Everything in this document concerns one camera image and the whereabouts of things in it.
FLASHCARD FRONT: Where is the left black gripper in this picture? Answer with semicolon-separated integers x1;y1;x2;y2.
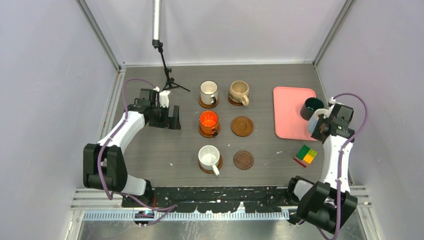
149;104;180;130

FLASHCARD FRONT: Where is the dark green ceramic mug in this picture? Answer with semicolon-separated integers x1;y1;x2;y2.
300;97;325;121

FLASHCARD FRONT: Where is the brown wooden coaster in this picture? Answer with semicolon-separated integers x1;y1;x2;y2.
231;116;254;137
198;157;223;174
198;95;220;110
227;95;243;106
198;123;221;138

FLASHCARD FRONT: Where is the orange ceramic mug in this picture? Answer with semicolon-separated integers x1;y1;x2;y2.
199;110;219;134

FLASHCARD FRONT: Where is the white ceramic mug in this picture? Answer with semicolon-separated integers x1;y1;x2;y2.
198;145;221;176

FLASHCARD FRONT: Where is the pink plastic tray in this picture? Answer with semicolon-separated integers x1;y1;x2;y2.
273;86;316;141

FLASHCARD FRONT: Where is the cream ceramic mug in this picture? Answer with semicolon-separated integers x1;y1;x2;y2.
199;80;219;106

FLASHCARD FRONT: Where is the beige ceramic mug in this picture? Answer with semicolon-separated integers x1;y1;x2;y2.
229;80;250;106

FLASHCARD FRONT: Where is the dark walnut wooden coaster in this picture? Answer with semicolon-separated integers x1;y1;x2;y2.
233;150;254;170

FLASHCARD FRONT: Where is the light blue ceramic mug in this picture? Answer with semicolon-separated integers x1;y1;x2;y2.
307;108;329;134

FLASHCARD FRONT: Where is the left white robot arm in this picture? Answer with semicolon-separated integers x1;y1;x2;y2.
83;87;181;207

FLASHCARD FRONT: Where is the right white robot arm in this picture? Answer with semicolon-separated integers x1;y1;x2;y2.
285;103;358;235

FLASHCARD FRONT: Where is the colourful cube block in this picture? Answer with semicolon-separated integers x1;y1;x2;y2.
293;145;317;168

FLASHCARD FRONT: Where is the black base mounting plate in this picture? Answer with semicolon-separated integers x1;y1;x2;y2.
121;186;300;214

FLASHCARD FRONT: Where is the black tripod with silver pole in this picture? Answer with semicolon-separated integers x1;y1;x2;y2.
151;0;191;92

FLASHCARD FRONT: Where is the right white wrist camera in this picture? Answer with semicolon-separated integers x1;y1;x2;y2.
323;97;337;119

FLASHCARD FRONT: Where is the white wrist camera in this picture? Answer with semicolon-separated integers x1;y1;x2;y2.
153;86;171;108
323;97;337;119

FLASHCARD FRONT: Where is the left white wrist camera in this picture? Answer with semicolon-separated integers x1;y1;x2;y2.
153;86;171;108

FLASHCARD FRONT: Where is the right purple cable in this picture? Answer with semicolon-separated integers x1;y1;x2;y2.
295;93;369;240

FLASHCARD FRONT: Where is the purple cable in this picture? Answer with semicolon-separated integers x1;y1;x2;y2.
96;78;179;227
295;93;369;240

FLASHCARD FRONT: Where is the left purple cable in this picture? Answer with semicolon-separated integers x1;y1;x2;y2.
96;78;179;227

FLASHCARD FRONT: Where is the aluminium frame rail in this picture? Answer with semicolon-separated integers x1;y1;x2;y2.
70;186;373;222

